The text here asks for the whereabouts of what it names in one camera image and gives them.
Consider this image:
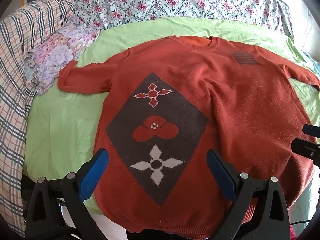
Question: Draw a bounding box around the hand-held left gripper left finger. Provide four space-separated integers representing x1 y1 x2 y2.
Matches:
25 148 109 240

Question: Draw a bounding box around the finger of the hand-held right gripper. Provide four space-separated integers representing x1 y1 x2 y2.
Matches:
291 137 320 167
302 124 320 139

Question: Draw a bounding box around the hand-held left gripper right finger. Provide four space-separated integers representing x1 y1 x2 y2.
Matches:
206 149 292 240

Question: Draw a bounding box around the orange knit sweater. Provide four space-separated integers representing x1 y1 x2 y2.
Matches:
58 35 320 238

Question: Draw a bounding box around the light green bed sheet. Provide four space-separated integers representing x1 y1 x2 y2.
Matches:
24 17 320 217

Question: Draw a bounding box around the plaid blanket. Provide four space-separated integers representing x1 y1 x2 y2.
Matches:
0 0 78 238

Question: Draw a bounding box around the purple floral pillow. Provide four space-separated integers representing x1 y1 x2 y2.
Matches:
24 21 100 96

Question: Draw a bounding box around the pink floral quilt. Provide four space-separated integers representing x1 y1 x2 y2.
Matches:
67 0 294 39

